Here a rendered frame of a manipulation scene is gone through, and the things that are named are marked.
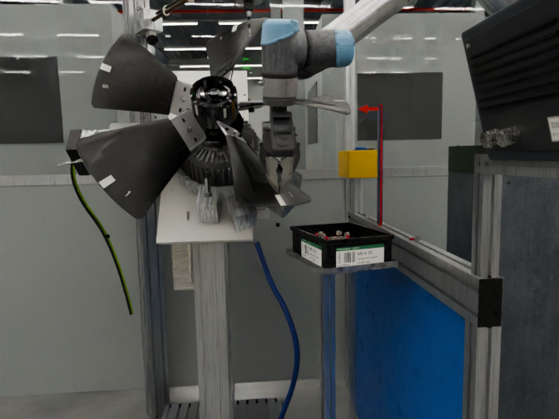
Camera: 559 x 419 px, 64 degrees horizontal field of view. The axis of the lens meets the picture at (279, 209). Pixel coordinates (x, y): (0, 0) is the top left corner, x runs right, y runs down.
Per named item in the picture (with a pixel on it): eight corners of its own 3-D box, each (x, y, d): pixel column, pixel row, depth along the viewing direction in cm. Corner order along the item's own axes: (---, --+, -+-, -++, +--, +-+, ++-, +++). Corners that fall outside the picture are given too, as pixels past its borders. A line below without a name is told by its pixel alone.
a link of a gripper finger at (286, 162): (289, 184, 108) (290, 147, 104) (293, 194, 102) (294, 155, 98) (277, 184, 107) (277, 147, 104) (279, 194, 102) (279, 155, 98)
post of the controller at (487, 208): (471, 273, 74) (474, 153, 72) (488, 273, 74) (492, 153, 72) (480, 278, 71) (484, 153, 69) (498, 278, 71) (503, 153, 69)
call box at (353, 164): (338, 179, 161) (338, 150, 159) (365, 179, 161) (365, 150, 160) (348, 183, 145) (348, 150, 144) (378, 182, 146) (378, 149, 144)
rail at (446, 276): (348, 233, 161) (348, 210, 160) (358, 232, 161) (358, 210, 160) (477, 327, 71) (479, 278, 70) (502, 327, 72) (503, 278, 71)
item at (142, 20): (132, 36, 165) (131, 12, 164) (150, 40, 169) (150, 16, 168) (144, 31, 157) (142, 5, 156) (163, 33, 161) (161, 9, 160)
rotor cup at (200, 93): (180, 117, 124) (174, 80, 113) (228, 100, 128) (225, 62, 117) (204, 153, 117) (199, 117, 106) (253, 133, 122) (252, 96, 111)
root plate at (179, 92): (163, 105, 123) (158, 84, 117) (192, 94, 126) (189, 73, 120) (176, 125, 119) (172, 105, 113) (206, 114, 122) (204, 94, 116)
